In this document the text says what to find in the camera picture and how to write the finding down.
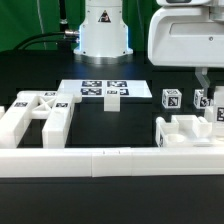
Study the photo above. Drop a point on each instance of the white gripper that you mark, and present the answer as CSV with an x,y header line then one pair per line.
x,y
187,37

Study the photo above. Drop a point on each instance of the white chair seat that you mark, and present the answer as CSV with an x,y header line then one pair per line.
x,y
186,131

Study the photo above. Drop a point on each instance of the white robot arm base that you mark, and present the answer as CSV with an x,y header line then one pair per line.
x,y
103,35

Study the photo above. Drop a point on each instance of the white tagged cube far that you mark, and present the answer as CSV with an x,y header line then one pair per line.
x,y
200,101

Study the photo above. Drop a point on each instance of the white tagged cube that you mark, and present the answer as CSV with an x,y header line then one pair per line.
x,y
200,101
171,98

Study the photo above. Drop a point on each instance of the white tagged cube near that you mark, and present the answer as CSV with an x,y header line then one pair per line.
x,y
171,98

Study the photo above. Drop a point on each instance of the white tag plate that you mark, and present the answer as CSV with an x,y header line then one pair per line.
x,y
97,88

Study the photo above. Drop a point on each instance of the white U-shaped fence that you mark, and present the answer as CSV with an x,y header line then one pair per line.
x,y
103,162

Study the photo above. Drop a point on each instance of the white chair back frame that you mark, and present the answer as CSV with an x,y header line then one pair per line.
x,y
55,108

